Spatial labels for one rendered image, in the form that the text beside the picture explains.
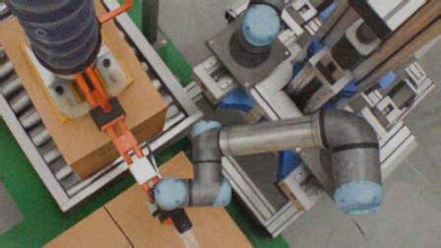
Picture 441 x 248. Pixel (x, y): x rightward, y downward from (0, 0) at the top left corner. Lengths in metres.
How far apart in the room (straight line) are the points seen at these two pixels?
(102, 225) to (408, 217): 1.74
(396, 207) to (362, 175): 1.89
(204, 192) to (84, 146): 0.62
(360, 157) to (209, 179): 0.39
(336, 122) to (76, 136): 0.95
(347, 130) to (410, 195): 1.94
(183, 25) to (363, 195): 2.00
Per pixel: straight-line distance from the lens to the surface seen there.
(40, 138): 2.29
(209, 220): 2.23
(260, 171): 2.63
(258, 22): 1.67
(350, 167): 1.22
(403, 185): 3.13
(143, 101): 1.87
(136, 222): 2.21
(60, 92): 1.85
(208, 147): 1.37
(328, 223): 2.93
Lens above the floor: 2.76
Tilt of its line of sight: 75 degrees down
